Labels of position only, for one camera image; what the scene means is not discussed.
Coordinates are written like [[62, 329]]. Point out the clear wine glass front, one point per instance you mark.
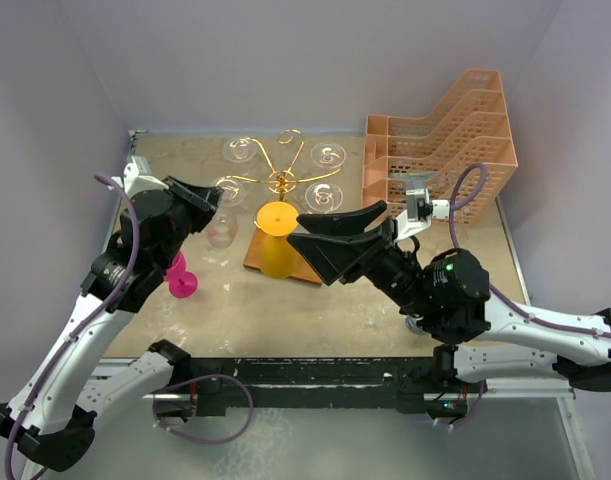
[[239, 149]]

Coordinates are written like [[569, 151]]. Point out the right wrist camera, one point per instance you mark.
[[419, 212]]

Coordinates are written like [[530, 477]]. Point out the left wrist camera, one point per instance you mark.
[[137, 177]]

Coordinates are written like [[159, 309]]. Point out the peach plastic file organizer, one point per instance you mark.
[[469, 124]]

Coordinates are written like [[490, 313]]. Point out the blue white patterned tin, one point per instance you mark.
[[413, 327]]

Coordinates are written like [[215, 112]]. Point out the yellow plastic goblet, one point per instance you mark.
[[277, 220]]

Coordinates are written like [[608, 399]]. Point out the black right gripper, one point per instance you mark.
[[337, 245]]

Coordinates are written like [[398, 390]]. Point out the clear champagne flute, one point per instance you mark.
[[328, 155]]

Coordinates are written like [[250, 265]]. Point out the black base frame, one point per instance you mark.
[[408, 385]]

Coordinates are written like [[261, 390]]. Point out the pink plastic goblet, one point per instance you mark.
[[181, 282]]

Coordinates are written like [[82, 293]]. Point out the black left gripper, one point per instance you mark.
[[202, 201]]

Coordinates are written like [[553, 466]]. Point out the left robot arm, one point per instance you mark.
[[53, 420]]

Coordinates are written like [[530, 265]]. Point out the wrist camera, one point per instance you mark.
[[137, 177], [419, 212]]

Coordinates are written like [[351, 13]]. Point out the clear wine glass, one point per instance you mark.
[[323, 197], [239, 149]]

